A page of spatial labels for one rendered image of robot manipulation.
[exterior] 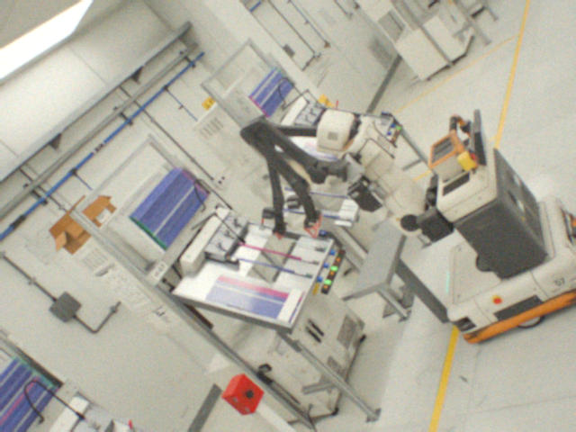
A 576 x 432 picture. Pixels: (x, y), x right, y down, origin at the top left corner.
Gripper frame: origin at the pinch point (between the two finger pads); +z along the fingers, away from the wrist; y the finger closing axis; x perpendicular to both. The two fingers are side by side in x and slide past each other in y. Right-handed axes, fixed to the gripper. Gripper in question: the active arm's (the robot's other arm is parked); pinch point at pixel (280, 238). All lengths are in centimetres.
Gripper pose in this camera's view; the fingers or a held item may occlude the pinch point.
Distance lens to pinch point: 345.3
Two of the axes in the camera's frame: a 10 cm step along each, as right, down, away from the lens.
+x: 9.3, 2.1, -2.9
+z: 0.4, 7.5, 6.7
